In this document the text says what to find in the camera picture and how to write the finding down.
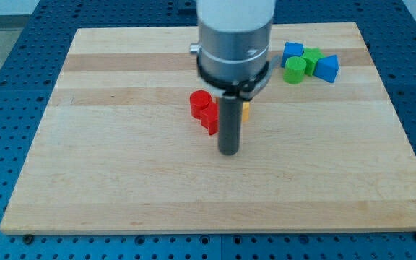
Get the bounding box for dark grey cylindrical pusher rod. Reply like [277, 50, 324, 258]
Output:
[218, 96, 243, 155]

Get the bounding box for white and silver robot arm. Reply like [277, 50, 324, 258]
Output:
[190, 0, 280, 155]

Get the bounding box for green star block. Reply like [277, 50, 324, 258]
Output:
[301, 48, 325, 76]

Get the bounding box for yellow block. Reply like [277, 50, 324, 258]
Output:
[242, 102, 250, 122]

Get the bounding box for red cylinder block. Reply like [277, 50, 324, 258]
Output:
[189, 90, 212, 119]

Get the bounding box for green cylinder block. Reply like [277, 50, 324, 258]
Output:
[283, 56, 307, 85]

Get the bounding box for blue cube block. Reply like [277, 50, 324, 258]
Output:
[281, 42, 304, 68]

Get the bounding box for blue triangular prism block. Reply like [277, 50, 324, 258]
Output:
[313, 55, 339, 83]

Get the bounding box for light wooden board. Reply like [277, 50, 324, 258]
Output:
[0, 22, 416, 235]

